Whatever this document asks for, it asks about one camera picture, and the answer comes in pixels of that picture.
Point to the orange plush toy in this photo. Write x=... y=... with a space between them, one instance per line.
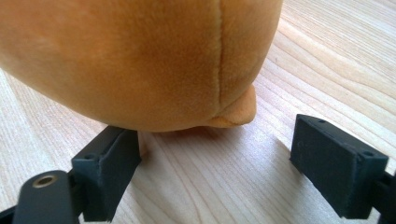
x=130 y=62

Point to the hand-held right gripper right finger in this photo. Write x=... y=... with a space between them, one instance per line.
x=330 y=168

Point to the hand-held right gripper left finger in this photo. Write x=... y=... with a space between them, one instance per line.
x=106 y=174

